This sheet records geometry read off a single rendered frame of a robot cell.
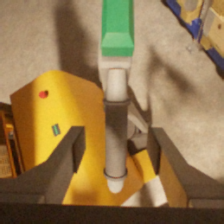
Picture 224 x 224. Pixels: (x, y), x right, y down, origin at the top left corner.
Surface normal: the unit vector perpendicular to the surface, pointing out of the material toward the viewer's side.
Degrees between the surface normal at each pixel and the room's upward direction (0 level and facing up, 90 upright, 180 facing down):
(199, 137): 0
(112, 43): 47
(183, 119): 0
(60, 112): 14
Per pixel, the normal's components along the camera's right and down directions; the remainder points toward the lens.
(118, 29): -0.02, -0.22
